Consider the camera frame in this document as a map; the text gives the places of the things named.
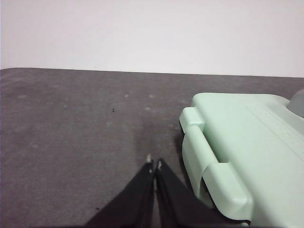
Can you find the mint green griddle lid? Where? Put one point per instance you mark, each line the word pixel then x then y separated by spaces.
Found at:
pixel 237 133

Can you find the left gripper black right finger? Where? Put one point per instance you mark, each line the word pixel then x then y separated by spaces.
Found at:
pixel 178 209

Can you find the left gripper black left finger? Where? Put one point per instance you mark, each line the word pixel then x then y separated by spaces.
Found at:
pixel 133 206

